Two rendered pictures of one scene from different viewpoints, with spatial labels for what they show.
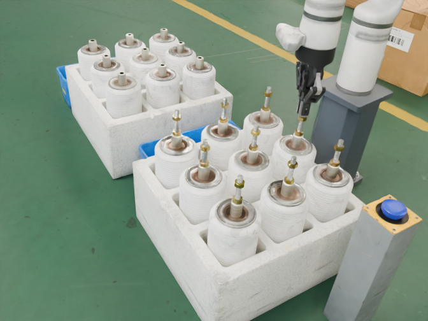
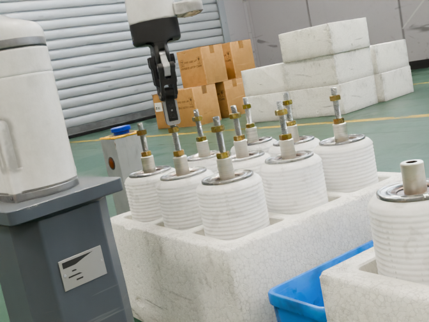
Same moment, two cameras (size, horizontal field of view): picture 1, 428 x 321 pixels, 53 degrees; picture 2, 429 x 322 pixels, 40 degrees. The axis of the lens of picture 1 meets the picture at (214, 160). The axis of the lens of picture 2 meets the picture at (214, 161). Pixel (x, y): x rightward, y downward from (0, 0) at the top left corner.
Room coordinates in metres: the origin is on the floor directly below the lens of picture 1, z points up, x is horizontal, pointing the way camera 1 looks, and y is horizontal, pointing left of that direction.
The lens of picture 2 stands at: (1.72, -0.12, 0.41)
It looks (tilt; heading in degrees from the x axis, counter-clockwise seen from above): 9 degrees down; 180
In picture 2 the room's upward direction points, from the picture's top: 11 degrees counter-clockwise
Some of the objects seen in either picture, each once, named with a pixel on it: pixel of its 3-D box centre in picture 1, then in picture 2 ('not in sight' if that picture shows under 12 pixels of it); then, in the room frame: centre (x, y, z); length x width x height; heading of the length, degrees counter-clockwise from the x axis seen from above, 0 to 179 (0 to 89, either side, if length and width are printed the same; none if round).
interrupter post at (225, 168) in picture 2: (264, 115); (225, 168); (0.89, -0.11, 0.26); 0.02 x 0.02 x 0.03
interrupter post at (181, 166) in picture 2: (297, 141); (181, 166); (0.79, -0.18, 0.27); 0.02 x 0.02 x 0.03
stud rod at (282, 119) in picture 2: (223, 113); (283, 125); (0.83, -0.01, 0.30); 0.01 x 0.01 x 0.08
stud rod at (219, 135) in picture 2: (267, 101); (220, 142); (0.89, -0.11, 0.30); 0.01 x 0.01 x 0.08
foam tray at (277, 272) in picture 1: (244, 214); (260, 246); (0.73, -0.08, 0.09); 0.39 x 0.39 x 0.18; 34
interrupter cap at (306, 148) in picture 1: (295, 145); (183, 174); (0.79, -0.18, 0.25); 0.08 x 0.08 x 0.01
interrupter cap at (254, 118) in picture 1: (263, 120); (227, 177); (0.89, -0.11, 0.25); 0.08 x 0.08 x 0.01
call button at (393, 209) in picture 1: (393, 210); (120, 131); (0.53, -0.30, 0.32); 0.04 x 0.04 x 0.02
